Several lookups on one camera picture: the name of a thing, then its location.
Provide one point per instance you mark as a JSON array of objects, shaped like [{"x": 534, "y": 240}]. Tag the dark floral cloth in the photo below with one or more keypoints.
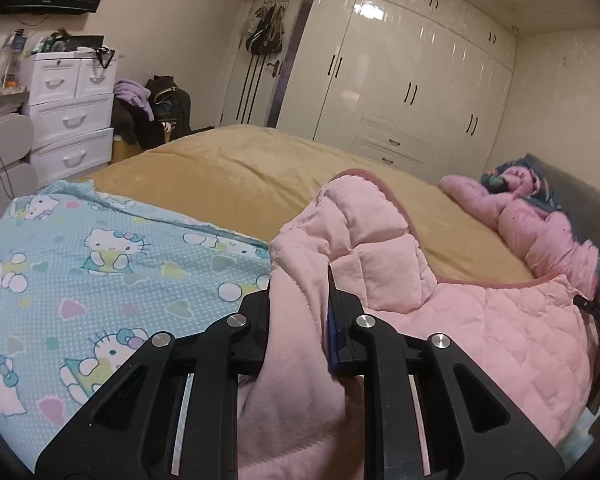
[{"x": 497, "y": 180}]

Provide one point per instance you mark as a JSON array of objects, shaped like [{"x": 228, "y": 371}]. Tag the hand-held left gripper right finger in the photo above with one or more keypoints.
[{"x": 332, "y": 342}]

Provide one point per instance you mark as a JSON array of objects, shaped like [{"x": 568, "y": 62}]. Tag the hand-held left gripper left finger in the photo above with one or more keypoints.
[{"x": 257, "y": 320}]

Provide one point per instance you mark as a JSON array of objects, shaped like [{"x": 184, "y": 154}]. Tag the hanging dark bags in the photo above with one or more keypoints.
[{"x": 265, "y": 32}]

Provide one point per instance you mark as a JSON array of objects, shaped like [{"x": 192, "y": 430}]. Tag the black hangers on cabinet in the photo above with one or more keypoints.
[{"x": 87, "y": 47}]

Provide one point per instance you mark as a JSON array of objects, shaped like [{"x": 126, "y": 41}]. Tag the cardboard box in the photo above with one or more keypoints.
[{"x": 125, "y": 152}]

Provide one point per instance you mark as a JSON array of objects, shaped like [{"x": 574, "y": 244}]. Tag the tan blanket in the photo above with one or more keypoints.
[{"x": 260, "y": 175}]

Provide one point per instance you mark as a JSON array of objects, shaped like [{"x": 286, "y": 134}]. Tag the white room door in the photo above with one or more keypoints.
[{"x": 260, "y": 85}]

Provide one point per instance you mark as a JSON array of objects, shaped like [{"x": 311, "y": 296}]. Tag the white plastic drawer cabinet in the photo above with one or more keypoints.
[{"x": 67, "y": 115}]

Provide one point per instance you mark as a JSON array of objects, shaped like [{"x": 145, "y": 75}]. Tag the dark clothes pile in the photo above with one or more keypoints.
[{"x": 135, "y": 127}]

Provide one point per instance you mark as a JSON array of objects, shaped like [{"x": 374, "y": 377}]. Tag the white wardrobe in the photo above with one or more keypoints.
[{"x": 405, "y": 85}]

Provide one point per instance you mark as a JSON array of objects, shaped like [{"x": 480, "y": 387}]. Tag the blue cartoon print bed sheet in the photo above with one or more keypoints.
[{"x": 105, "y": 270}]

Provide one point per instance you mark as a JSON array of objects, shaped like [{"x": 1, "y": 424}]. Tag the pink quilted coat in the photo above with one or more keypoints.
[{"x": 430, "y": 320}]

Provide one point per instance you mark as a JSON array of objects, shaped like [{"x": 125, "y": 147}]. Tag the grey headboard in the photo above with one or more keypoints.
[{"x": 585, "y": 200}]

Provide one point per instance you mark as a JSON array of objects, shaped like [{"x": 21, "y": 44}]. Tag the pink padded jacket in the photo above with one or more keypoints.
[{"x": 535, "y": 225}]

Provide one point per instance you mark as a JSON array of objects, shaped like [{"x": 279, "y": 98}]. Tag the purple garment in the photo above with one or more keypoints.
[{"x": 132, "y": 96}]

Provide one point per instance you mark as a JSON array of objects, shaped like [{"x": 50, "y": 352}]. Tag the black backpack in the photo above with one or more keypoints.
[{"x": 172, "y": 105}]

